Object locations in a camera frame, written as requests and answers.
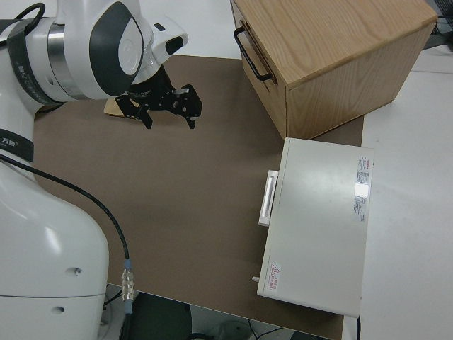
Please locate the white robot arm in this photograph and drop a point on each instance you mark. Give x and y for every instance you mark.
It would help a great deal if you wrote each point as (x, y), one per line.
(46, 248)

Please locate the white toaster oven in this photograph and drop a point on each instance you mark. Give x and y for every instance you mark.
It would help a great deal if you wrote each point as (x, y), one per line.
(318, 230)

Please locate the wooden cabinet box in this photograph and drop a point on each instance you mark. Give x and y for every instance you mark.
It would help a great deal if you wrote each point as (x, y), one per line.
(336, 42)

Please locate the small wooden block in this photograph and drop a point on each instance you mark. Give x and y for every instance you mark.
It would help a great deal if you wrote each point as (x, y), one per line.
(111, 108)

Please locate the black round base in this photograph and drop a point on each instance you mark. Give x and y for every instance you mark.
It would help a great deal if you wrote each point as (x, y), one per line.
(159, 318)

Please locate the brown table mat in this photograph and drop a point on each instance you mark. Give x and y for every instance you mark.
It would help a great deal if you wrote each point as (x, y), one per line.
(177, 195)

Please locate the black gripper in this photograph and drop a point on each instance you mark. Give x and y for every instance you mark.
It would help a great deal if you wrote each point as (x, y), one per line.
(155, 93)

